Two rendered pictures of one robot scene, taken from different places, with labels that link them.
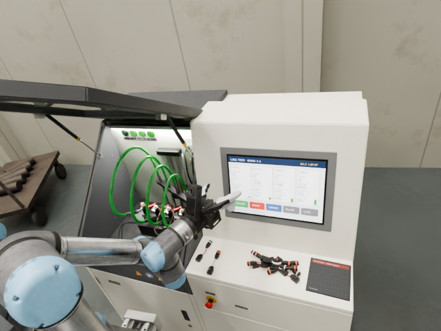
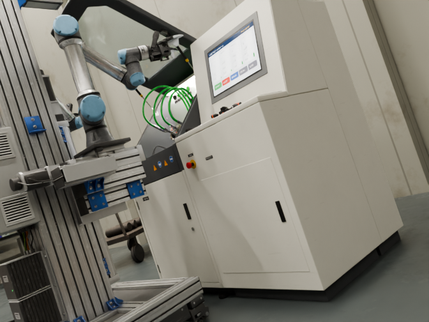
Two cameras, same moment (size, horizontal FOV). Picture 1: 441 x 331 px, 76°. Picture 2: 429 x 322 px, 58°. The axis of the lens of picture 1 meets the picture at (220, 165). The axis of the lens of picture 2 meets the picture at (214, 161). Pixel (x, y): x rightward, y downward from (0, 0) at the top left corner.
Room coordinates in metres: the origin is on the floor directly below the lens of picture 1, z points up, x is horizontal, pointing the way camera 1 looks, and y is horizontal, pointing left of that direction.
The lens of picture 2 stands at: (-1.17, -0.79, 0.71)
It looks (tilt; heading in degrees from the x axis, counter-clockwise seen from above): 2 degrees up; 23
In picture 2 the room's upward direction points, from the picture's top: 19 degrees counter-clockwise
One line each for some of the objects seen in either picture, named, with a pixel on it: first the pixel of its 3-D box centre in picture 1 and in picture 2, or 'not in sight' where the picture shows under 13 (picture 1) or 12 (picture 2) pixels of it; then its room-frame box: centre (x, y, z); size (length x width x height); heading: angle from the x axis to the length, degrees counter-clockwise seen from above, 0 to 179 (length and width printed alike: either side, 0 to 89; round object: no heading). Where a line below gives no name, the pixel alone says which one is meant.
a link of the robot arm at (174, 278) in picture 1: (167, 267); (135, 75); (0.58, 0.22, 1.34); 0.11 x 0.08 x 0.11; 44
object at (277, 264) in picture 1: (273, 264); (227, 109); (0.75, -0.14, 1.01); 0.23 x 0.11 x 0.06; 64
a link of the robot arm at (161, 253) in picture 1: (162, 250); (129, 56); (0.57, 0.21, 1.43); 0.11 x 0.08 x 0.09; 134
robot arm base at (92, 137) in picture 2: not in sight; (98, 137); (0.48, 0.50, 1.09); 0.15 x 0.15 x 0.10
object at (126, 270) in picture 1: (132, 267); (153, 168); (1.00, 0.56, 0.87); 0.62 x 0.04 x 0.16; 64
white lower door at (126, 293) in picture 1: (153, 312); (172, 231); (0.98, 0.57, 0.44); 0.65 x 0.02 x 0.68; 64
